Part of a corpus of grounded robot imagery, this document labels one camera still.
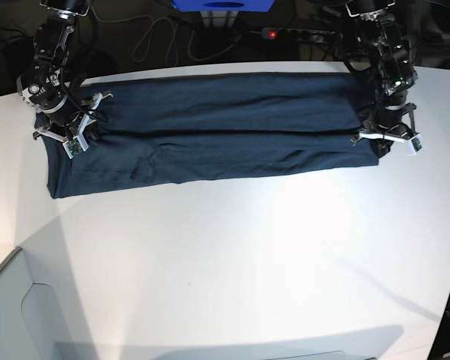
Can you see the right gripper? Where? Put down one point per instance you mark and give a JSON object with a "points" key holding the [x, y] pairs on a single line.
{"points": [[69, 122]]}

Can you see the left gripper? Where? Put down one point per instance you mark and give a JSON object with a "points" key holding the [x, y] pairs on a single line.
{"points": [[383, 127]]}

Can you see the dark blue T-shirt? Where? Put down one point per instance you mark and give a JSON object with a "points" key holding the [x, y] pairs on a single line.
{"points": [[204, 128]]}

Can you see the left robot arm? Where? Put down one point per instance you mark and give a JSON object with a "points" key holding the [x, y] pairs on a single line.
{"points": [[390, 68]]}

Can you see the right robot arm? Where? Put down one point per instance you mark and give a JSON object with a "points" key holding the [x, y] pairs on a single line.
{"points": [[43, 87]]}

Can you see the black power strip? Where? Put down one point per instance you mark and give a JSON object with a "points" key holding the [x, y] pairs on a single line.
{"points": [[306, 36]]}

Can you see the blue box on stand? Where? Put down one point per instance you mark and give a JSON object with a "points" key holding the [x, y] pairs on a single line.
{"points": [[223, 5]]}

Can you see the grey plastic bin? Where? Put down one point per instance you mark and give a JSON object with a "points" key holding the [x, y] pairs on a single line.
{"points": [[30, 324]]}

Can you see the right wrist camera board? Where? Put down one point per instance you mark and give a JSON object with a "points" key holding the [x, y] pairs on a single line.
{"points": [[74, 147]]}

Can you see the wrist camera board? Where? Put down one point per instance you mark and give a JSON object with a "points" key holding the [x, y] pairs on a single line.
{"points": [[414, 145], [74, 147]]}

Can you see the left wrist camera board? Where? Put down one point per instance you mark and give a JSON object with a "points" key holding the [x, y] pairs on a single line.
{"points": [[414, 145]]}

